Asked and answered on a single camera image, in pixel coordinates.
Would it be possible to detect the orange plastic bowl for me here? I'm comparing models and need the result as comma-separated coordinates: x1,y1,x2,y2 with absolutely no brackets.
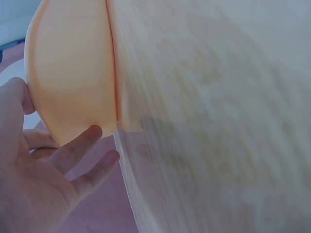
24,0,120,148

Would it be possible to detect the person's left hand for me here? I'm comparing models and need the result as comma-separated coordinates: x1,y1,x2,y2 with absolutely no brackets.
0,76,121,233

